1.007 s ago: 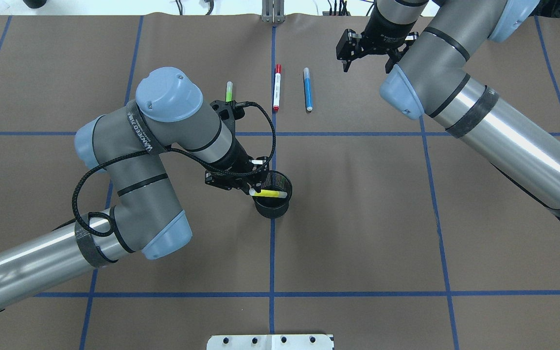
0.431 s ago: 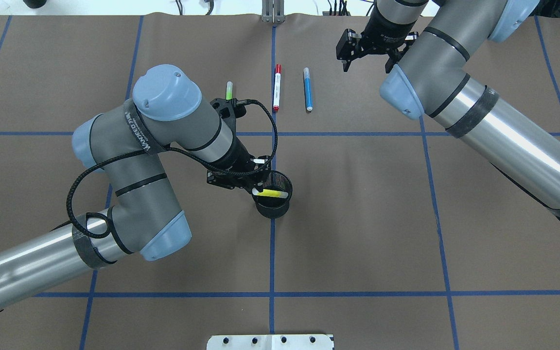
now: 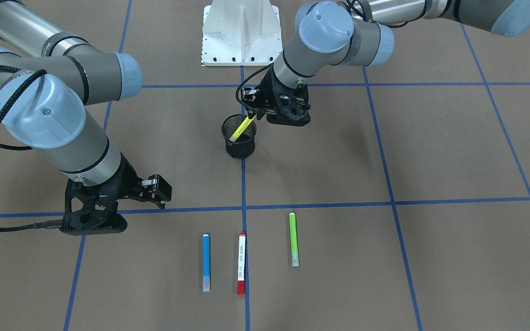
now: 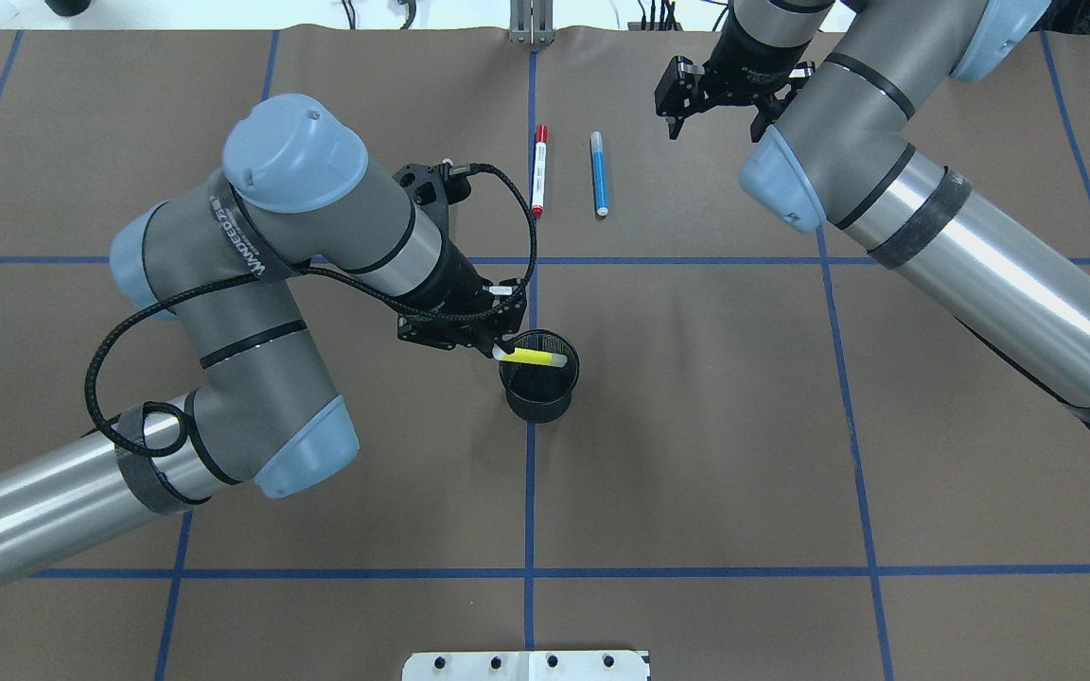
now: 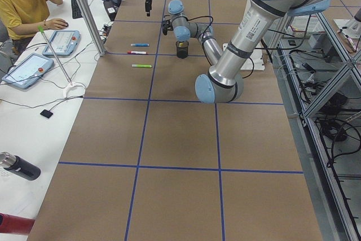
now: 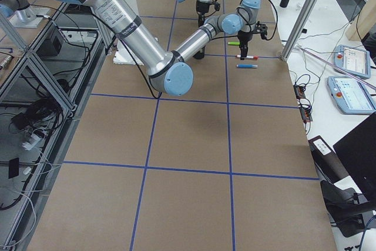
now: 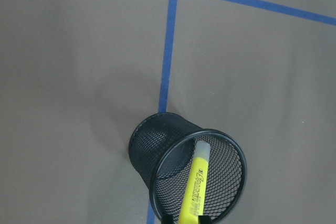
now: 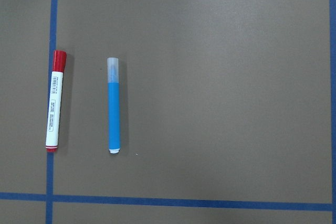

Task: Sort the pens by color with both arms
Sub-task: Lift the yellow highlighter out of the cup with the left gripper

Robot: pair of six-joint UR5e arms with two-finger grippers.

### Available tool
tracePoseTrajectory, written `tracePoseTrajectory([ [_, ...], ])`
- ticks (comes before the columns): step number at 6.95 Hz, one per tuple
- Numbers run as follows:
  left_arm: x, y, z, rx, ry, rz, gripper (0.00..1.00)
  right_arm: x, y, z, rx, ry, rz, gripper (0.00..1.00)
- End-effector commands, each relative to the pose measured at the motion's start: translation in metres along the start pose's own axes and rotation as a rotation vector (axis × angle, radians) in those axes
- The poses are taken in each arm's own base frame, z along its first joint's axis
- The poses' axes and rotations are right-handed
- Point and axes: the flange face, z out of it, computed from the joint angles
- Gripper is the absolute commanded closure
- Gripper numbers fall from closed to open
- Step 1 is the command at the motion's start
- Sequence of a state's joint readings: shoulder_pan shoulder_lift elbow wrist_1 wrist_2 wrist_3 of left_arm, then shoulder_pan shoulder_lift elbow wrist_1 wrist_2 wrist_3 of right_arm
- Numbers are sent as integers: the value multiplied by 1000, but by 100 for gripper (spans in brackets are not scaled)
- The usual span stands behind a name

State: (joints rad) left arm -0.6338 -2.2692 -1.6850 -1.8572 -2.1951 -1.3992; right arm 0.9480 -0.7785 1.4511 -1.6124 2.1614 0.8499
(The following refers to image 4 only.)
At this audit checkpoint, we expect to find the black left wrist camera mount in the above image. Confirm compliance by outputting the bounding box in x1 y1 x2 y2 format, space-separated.
393 160 473 238

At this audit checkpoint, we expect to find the blue pen white cap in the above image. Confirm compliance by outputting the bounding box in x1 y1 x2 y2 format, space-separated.
589 131 610 218

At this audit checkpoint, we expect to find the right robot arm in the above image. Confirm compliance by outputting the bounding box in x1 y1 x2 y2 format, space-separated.
654 1 1090 430

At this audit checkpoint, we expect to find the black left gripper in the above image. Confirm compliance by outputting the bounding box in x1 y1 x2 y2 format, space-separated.
397 244 528 361

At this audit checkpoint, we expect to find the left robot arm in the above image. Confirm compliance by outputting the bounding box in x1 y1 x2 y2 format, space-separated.
0 94 533 587

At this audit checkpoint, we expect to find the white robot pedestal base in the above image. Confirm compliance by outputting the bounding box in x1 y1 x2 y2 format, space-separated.
401 648 652 680

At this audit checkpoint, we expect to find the red pen white body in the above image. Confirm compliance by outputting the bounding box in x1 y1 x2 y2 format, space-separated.
529 124 549 219

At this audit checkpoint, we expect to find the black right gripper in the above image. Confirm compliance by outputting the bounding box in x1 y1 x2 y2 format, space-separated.
654 38 814 144

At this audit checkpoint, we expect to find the black mesh pen holder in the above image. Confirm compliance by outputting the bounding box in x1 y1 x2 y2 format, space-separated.
499 329 581 424

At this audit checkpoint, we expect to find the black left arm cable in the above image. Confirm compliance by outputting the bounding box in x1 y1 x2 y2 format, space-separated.
84 163 538 460

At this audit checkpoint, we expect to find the yellow pen white cap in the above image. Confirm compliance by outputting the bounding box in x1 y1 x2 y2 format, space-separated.
491 345 570 368

